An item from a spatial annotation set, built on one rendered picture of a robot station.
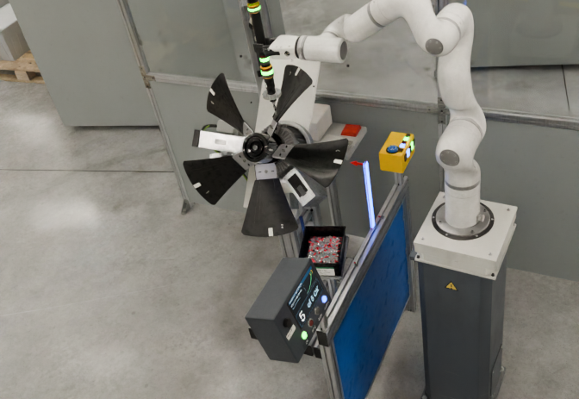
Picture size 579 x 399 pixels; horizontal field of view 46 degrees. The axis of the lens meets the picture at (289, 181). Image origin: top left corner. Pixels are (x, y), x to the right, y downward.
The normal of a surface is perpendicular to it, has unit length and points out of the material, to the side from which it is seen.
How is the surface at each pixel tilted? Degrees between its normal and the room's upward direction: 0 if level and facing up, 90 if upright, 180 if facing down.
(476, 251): 0
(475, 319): 90
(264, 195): 52
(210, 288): 0
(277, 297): 15
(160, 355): 0
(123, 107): 90
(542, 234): 90
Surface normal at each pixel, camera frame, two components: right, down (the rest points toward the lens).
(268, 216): 0.18, -0.10
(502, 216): -0.16, -0.77
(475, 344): -0.47, 0.61
